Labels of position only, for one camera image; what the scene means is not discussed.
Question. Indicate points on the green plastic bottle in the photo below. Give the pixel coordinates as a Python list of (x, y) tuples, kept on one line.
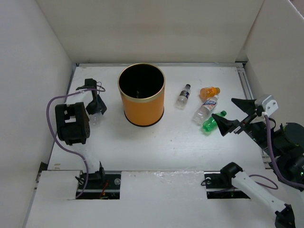
[(210, 124)]

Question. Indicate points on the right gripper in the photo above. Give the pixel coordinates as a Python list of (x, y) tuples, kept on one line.
[(225, 125)]

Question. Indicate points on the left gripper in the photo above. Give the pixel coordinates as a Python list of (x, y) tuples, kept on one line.
[(100, 107)]

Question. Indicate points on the orange cylindrical bin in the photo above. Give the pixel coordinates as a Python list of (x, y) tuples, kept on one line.
[(142, 89)]

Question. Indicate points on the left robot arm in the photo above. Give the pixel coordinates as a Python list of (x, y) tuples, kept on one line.
[(75, 120)]

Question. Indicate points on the orange juice bottle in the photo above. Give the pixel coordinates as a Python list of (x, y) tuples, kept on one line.
[(208, 92)]

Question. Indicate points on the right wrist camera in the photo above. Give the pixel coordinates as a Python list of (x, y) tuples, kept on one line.
[(266, 105)]

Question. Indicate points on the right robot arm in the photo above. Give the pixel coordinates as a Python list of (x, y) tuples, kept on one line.
[(284, 146)]

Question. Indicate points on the clear bottle with white cap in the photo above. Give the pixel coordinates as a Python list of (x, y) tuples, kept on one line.
[(205, 110)]

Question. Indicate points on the clear bottle with dark cap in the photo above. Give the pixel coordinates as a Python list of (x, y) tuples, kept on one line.
[(183, 97)]

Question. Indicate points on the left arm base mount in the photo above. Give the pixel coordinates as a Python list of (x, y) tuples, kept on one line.
[(109, 190)]

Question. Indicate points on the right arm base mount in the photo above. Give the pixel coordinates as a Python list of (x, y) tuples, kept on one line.
[(216, 188)]

